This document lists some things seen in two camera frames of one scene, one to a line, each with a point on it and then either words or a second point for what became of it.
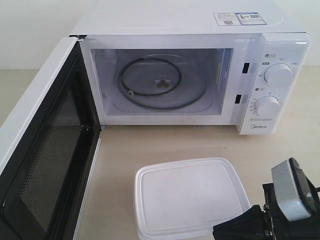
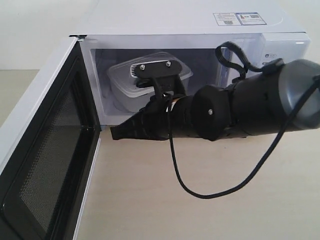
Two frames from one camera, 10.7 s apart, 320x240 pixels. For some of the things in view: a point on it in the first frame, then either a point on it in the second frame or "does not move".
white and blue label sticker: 247,18 does not move
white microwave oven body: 199,62 does not move
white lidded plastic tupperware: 184,200 to 127,96
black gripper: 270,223 to 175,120
